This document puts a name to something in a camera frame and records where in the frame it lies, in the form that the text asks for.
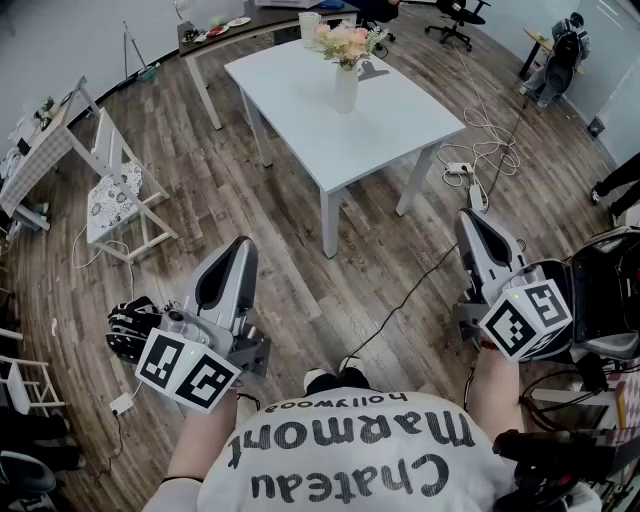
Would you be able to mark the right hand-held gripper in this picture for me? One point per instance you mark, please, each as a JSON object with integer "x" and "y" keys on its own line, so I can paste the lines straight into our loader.
{"x": 530, "y": 325}

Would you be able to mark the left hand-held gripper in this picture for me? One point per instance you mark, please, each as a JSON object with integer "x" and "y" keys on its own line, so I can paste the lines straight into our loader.
{"x": 200, "y": 370}

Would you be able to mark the white vase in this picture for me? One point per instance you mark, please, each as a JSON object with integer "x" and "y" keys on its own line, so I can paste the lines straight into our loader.
{"x": 346, "y": 92}

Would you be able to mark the pink yellow flowers bouquet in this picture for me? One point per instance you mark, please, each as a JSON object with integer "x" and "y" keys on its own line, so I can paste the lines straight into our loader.
{"x": 347, "y": 42}

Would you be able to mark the person's left forearm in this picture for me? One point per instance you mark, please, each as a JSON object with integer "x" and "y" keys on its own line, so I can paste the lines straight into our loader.
{"x": 205, "y": 440}

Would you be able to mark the person's right forearm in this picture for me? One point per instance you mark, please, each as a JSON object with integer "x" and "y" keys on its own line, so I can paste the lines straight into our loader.
{"x": 495, "y": 395}

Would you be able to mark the white power strip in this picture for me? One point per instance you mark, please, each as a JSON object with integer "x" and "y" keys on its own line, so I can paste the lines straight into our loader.
{"x": 476, "y": 197}
{"x": 457, "y": 168}

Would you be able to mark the black and white glove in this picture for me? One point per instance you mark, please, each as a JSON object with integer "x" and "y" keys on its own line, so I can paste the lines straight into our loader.
{"x": 132, "y": 325}

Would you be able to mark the person's left black white shoe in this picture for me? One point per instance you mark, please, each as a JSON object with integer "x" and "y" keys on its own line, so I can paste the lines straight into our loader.
{"x": 320, "y": 382}

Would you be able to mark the person's black white shoe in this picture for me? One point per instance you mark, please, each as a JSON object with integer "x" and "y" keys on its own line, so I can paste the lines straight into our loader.
{"x": 356, "y": 372}
{"x": 320, "y": 382}

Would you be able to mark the person's right black white shoe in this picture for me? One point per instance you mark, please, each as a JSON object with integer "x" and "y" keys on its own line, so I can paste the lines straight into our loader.
{"x": 356, "y": 372}

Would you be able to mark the floral seat cushion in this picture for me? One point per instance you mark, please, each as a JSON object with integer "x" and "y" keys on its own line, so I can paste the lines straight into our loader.
{"x": 112, "y": 200}

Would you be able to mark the white power adapter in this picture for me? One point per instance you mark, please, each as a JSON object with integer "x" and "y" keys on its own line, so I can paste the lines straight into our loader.
{"x": 121, "y": 404}

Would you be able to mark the small black bin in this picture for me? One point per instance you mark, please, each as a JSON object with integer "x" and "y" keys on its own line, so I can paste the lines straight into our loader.
{"x": 595, "y": 127}

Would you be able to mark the person's white printed shirt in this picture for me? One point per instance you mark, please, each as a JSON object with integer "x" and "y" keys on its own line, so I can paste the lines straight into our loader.
{"x": 350, "y": 440}

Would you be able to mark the white wooden chair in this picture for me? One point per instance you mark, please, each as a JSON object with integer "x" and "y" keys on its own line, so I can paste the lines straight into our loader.
{"x": 112, "y": 150}

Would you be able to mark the white table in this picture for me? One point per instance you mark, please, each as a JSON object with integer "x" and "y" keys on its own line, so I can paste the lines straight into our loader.
{"x": 300, "y": 105}

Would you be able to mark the black clip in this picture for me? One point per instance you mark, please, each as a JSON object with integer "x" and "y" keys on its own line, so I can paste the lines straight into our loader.
{"x": 371, "y": 72}

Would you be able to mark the small wooden side table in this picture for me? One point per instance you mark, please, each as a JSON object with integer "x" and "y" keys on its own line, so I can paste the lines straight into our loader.
{"x": 537, "y": 42}

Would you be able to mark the red white checkered cloth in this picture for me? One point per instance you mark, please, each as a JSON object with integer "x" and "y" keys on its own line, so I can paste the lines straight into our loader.
{"x": 631, "y": 400}

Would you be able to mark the black office chair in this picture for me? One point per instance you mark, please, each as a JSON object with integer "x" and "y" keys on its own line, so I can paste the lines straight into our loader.
{"x": 457, "y": 20}
{"x": 377, "y": 12}

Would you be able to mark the mop with green head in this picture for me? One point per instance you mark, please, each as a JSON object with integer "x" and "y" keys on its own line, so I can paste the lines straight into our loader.
{"x": 145, "y": 74}

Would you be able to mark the table with checkered cloth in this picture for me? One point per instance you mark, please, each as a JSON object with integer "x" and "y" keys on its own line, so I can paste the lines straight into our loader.
{"x": 35, "y": 160}

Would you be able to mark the red plate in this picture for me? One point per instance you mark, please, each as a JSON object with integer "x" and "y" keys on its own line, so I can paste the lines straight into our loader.
{"x": 218, "y": 31}

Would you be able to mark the white plate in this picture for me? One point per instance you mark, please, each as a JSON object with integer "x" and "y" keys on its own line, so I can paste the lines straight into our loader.
{"x": 239, "y": 21}

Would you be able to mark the dark wooden desk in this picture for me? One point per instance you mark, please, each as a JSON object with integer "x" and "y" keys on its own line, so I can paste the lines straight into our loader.
{"x": 260, "y": 20}

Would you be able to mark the clear glass globe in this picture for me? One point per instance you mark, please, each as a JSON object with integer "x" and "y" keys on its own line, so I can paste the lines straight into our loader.
{"x": 184, "y": 10}

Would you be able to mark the white appliance box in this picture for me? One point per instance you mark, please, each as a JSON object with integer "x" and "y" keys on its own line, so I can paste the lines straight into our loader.
{"x": 285, "y": 3}

